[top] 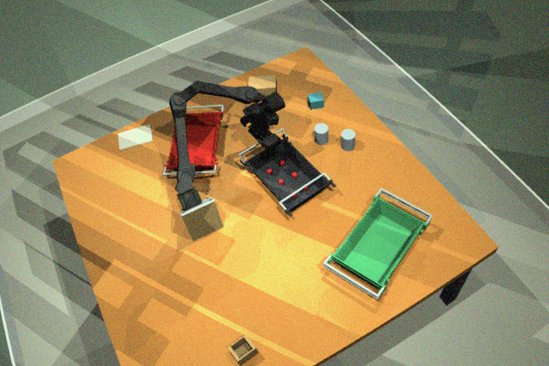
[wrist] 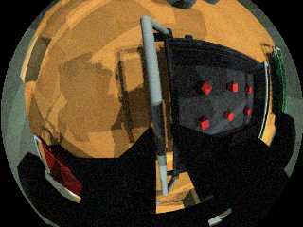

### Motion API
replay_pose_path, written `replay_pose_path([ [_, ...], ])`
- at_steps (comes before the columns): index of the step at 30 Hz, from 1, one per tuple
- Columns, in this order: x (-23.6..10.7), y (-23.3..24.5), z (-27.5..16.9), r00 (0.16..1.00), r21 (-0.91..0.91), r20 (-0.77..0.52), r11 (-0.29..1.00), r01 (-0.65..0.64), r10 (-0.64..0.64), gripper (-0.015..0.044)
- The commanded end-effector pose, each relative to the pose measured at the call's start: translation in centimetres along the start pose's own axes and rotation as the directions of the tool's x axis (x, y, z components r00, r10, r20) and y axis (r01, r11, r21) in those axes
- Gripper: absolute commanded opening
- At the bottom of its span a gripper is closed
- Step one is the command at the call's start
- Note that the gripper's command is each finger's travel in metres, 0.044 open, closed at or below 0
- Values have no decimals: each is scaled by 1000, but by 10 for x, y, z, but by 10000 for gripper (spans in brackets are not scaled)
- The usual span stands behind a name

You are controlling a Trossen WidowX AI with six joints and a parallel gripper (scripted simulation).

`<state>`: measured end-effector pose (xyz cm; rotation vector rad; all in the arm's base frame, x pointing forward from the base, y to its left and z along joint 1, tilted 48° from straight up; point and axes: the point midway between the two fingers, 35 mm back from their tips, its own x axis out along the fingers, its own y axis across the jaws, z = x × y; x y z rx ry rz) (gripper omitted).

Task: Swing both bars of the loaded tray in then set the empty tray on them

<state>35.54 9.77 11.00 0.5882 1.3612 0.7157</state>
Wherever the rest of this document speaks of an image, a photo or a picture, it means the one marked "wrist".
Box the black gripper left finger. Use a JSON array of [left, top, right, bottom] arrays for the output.
[[66, 126, 156, 215]]

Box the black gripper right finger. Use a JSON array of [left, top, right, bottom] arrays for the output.
[[170, 121, 261, 203]]

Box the small red block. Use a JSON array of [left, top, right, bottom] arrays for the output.
[[197, 80, 212, 95], [198, 117, 209, 130]]

